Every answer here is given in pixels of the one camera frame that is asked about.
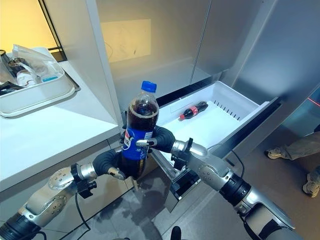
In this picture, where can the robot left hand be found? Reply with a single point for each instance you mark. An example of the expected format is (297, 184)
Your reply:
(106, 161)

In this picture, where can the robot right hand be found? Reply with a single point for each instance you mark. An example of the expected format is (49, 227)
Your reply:
(163, 140)

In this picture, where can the Pepsi cola bottle blue label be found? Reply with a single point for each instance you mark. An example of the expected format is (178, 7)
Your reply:
(142, 117)

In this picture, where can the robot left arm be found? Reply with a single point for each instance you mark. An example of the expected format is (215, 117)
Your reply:
(47, 195)

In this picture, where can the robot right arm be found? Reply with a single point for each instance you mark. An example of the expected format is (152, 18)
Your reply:
(225, 180)

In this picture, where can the silver refrigerator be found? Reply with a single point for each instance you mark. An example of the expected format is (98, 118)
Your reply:
(225, 37)

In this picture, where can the small Coca-Cola bottle red label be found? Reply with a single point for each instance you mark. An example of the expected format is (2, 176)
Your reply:
(193, 110)

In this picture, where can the white fridge drawer silver front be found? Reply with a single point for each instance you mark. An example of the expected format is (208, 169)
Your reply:
(212, 125)

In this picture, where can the white plastic storage bin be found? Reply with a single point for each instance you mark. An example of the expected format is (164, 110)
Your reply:
(45, 95)

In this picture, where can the blue and white packet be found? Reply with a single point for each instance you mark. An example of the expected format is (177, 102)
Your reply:
(50, 79)

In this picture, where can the white cabinet side panel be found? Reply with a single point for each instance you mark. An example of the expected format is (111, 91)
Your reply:
(85, 57)

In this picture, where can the person's white shoe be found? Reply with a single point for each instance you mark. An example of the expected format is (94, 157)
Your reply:
(312, 186)
(275, 153)

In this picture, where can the brown bottle white label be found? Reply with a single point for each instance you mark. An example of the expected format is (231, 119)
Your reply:
(26, 77)

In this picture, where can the flat black item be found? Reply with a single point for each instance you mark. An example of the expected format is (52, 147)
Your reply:
(8, 87)

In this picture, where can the clear plastic bag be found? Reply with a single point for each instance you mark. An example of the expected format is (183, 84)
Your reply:
(32, 56)

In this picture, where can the person's leg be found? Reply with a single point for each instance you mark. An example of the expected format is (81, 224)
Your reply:
(302, 147)

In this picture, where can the black metal frame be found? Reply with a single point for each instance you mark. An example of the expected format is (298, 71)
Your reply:
(58, 37)

